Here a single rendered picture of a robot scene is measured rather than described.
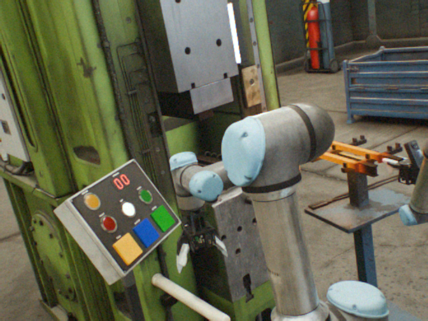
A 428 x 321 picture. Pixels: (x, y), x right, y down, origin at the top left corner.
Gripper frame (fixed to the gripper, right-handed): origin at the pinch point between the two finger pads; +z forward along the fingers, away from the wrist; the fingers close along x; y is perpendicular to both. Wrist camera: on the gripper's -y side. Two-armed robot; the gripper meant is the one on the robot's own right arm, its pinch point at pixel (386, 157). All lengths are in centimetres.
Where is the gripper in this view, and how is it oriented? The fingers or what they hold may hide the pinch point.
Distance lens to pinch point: 215.4
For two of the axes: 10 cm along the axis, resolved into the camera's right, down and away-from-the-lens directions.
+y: 1.8, 9.3, 3.1
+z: -4.4, -2.1, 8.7
